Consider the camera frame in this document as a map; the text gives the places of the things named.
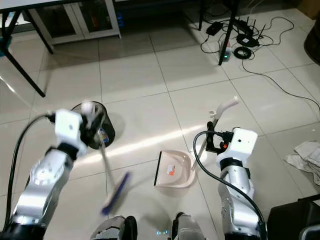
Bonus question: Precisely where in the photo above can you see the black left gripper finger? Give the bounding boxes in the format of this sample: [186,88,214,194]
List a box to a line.
[92,112,106,148]

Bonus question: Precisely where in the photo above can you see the beige long-handled dustpan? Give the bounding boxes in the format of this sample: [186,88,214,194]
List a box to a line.
[154,95,241,189]

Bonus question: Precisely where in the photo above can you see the blue bristle broom silver handle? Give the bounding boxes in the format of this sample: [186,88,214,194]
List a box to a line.
[81,101,132,217]

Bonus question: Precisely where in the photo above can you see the blue printed wrapper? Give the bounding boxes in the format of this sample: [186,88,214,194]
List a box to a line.
[99,127,109,146]

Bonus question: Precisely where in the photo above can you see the black mesh wastebasket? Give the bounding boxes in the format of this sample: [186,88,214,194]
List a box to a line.
[71,101,116,150]

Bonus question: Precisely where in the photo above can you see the crumpled white cloth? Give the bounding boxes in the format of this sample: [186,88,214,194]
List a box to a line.
[284,140,320,187]

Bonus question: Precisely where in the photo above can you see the white power strip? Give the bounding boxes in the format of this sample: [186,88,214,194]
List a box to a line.
[219,40,233,65]

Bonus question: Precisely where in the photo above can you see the grey robot right foot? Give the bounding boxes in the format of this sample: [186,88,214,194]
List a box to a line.
[172,212,211,240]

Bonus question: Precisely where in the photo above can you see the grey robot foot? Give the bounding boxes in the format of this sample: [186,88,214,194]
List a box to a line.
[90,215,137,240]
[172,212,211,240]

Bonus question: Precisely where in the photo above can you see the grey robot left foot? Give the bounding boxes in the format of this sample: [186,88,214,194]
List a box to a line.
[90,215,137,240]

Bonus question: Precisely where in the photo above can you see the black router with antennas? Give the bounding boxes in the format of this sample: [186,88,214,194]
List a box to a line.
[235,17,266,47]

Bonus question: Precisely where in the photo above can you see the black power adapter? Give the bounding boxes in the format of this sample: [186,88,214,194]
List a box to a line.
[207,21,223,36]

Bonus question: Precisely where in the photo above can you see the dark brown sofa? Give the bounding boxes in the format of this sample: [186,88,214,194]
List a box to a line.
[304,31,320,66]

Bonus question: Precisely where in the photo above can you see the white table black legs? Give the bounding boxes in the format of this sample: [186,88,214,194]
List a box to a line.
[0,0,241,98]

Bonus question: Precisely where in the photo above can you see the brown cardboard box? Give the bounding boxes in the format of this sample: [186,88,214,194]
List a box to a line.
[296,0,320,21]

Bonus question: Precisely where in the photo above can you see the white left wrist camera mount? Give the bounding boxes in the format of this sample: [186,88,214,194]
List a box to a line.
[55,109,85,153]

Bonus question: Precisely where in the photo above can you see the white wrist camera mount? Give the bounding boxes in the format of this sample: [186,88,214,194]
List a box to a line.
[55,109,85,153]
[216,127,259,160]

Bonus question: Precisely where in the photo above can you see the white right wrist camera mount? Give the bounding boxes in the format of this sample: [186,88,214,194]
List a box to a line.
[216,127,259,160]

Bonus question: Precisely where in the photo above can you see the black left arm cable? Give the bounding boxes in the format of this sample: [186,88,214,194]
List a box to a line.
[5,112,58,231]

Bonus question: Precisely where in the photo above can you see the long thin floor cable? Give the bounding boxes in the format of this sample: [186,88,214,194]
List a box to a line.
[247,59,320,113]

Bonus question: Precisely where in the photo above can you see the coiled black cable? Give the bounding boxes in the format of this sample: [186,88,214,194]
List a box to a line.
[234,46,253,60]

